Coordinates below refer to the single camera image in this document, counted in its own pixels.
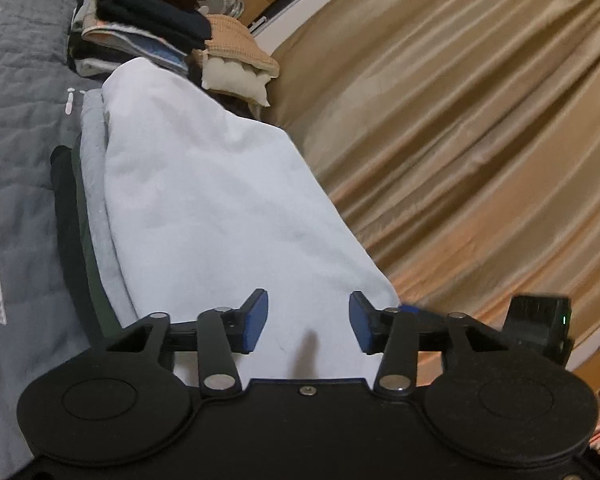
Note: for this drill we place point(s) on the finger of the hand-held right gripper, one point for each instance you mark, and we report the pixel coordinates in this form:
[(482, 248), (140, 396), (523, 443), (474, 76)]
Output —
[(422, 314)]

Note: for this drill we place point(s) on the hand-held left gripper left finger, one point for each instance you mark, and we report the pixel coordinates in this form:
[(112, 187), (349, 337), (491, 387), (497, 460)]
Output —
[(257, 320)]

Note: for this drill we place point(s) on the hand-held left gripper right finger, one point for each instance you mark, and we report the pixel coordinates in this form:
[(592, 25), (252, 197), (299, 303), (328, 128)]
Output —
[(360, 325)]

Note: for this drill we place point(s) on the white hoodie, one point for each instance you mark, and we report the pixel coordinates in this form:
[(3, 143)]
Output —
[(205, 210)]

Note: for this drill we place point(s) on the stack of folded clothes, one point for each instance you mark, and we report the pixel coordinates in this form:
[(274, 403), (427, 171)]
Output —
[(145, 15)]

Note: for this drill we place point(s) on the beige curtain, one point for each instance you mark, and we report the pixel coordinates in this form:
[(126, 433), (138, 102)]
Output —
[(455, 135)]

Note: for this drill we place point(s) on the light grey folded garment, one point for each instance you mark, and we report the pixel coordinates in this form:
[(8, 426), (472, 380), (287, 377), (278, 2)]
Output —
[(92, 160)]

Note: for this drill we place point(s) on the beige waffle cushion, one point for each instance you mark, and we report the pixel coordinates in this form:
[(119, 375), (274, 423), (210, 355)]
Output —
[(235, 60)]

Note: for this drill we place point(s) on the grey printed quilt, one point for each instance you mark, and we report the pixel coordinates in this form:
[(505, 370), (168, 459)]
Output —
[(20, 160)]

